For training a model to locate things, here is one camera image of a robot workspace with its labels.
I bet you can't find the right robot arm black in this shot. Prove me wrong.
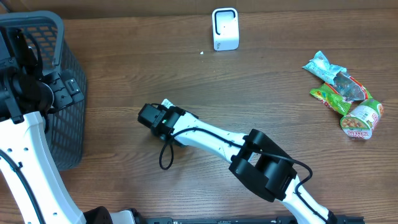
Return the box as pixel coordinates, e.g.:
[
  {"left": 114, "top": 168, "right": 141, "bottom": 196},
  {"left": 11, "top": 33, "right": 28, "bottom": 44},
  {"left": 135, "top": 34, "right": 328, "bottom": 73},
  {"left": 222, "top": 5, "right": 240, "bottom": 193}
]
[{"left": 137, "top": 103, "right": 338, "bottom": 223}]

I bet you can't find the white barcode scanner stand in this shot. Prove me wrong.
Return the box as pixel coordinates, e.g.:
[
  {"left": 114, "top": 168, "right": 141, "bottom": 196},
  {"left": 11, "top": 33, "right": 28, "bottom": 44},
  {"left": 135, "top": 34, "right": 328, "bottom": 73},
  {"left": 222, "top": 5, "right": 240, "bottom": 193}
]
[{"left": 211, "top": 7, "right": 239, "bottom": 51}]

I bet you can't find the green cup noodles container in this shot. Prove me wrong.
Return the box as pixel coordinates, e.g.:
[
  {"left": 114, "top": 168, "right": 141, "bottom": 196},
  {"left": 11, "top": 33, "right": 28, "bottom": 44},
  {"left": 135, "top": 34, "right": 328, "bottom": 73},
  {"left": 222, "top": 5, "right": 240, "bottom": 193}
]
[{"left": 340, "top": 99, "right": 384, "bottom": 140}]

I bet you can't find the teal snack packet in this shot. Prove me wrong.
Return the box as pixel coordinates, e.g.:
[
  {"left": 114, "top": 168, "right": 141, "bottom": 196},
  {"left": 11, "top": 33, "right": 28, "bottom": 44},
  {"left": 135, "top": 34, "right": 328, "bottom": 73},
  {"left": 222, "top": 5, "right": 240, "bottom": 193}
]
[{"left": 303, "top": 51, "right": 347, "bottom": 85}]

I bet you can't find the grey plastic mesh basket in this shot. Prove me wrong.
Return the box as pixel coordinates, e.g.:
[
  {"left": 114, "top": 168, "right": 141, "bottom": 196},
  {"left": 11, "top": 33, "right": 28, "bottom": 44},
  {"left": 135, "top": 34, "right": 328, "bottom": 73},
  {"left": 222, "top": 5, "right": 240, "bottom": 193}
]
[{"left": 1, "top": 11, "right": 87, "bottom": 170}]

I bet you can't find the green snack bag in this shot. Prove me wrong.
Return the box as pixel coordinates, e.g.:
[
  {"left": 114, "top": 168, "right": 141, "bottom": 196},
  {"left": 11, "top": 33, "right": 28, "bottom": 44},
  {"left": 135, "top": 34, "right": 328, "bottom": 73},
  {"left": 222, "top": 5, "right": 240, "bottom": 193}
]
[{"left": 310, "top": 72, "right": 372, "bottom": 116}]

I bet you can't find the white cosmetic tube gold cap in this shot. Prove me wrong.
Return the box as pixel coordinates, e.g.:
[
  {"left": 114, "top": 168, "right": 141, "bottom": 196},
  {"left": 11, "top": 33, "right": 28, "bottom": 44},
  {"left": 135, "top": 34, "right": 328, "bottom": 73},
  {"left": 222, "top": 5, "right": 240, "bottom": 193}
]
[{"left": 161, "top": 98, "right": 174, "bottom": 108}]

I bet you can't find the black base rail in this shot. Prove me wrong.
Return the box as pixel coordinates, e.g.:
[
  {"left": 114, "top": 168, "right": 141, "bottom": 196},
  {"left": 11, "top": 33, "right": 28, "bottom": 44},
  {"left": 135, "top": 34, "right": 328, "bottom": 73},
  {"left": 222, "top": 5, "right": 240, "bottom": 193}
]
[{"left": 136, "top": 215, "right": 365, "bottom": 224}]

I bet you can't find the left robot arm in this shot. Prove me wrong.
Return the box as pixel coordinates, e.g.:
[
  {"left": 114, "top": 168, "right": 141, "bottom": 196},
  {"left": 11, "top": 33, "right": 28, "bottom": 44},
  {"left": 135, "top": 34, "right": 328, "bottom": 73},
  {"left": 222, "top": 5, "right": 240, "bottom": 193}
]
[{"left": 1, "top": 27, "right": 137, "bottom": 224}]

